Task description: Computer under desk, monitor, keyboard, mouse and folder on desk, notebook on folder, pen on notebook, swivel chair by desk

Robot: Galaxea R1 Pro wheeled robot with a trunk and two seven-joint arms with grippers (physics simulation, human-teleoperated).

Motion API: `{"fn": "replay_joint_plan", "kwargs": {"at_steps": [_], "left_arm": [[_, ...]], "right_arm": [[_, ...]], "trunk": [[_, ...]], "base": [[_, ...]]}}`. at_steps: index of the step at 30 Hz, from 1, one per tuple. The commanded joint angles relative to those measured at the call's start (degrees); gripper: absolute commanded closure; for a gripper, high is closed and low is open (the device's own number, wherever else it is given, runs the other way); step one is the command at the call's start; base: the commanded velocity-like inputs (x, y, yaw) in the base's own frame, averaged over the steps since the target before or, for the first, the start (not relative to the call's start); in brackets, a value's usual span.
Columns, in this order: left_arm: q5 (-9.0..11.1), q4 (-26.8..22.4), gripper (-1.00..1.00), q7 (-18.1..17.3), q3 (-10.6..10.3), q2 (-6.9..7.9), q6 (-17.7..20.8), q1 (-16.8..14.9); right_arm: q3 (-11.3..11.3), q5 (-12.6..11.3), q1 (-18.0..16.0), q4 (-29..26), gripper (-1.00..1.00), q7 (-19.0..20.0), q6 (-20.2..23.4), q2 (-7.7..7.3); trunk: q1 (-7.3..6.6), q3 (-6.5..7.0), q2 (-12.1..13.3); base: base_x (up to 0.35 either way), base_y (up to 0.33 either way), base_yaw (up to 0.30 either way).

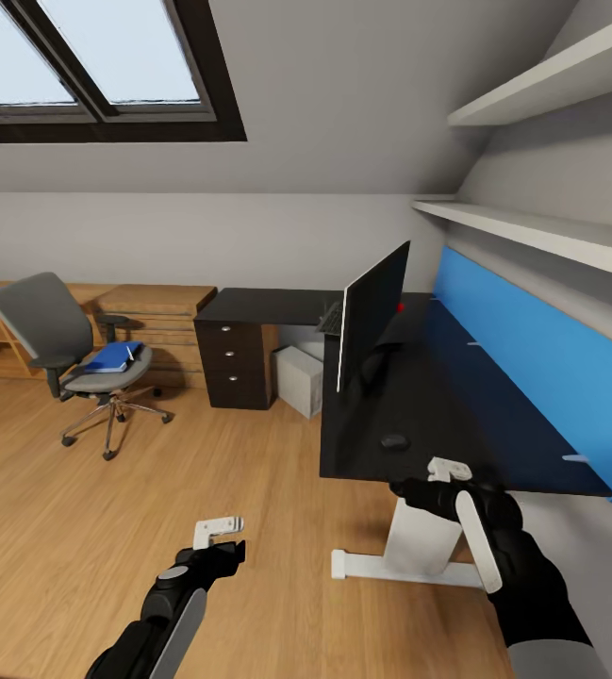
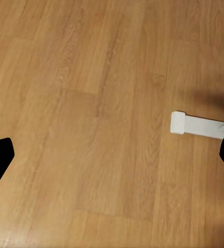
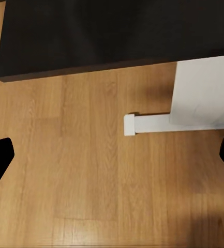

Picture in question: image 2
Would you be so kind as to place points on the desk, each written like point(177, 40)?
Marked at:
point(181, 123)

